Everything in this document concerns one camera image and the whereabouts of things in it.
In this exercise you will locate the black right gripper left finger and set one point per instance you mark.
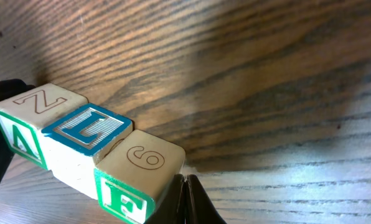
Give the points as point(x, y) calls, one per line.
point(172, 208)

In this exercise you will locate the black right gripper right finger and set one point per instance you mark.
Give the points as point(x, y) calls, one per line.
point(199, 209)

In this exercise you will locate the green V wooden block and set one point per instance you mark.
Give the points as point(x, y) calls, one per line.
point(22, 117)

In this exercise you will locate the green F wooden block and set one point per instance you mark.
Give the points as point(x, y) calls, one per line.
point(132, 177)

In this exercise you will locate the white red patterned wooden block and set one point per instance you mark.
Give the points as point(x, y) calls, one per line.
point(77, 142)

